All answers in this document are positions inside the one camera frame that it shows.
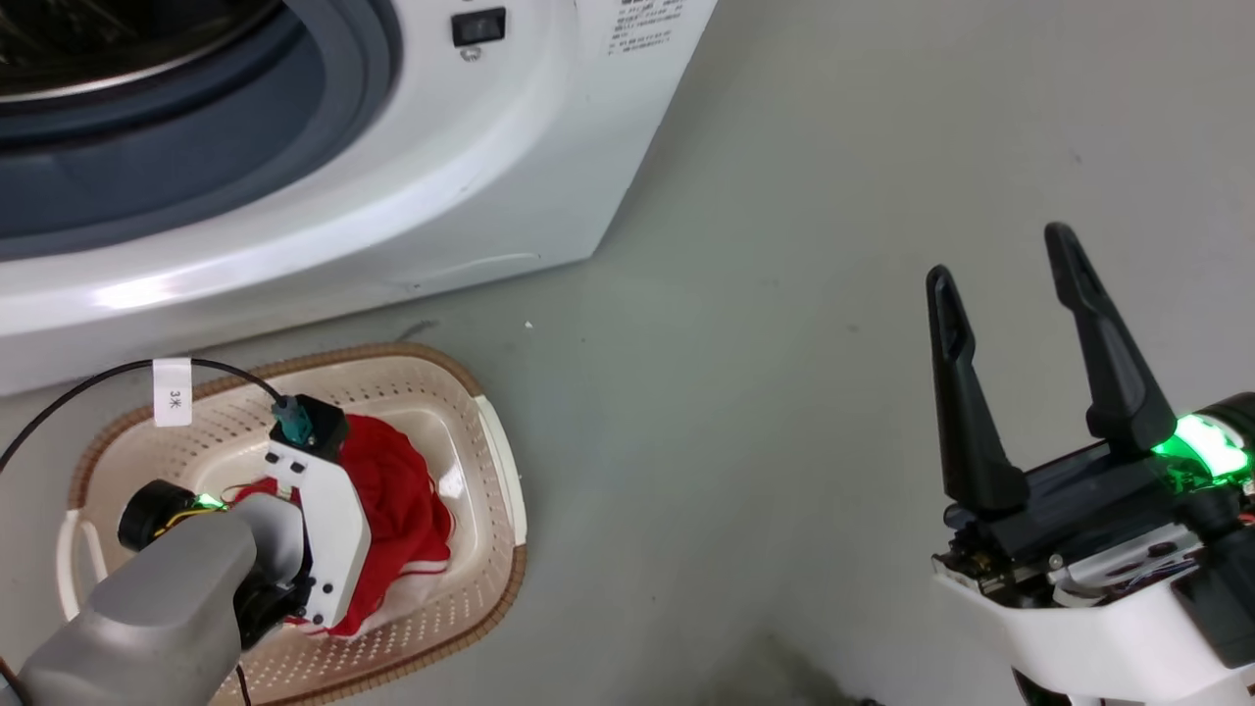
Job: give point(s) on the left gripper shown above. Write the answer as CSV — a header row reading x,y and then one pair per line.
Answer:
x,y
147,515

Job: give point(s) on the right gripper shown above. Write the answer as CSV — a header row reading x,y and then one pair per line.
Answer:
x,y
1079,510

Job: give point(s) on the red garment with white stripes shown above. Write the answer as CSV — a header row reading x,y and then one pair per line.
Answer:
x,y
402,510

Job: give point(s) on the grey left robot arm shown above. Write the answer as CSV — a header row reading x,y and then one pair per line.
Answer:
x,y
147,618

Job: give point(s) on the cream perforated laundry basket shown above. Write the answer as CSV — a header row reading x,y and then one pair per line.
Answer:
x,y
471,461

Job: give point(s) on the grey rubber door gasket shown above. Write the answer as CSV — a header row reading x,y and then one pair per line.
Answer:
x,y
196,147

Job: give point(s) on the round white filter cover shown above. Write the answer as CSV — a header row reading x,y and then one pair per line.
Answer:
x,y
476,267

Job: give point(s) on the white front-load washing machine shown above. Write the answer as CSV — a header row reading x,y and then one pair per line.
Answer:
x,y
510,147

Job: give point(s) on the small printed text label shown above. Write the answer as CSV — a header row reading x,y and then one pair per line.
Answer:
x,y
647,25

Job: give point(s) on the black door latch socket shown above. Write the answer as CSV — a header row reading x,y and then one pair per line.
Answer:
x,y
478,26

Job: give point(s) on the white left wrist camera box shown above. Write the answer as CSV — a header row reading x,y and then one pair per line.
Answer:
x,y
333,529

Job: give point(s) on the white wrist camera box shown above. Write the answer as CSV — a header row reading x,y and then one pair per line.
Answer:
x,y
333,529
1079,647

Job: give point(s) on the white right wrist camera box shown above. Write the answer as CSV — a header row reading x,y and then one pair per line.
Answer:
x,y
1079,647

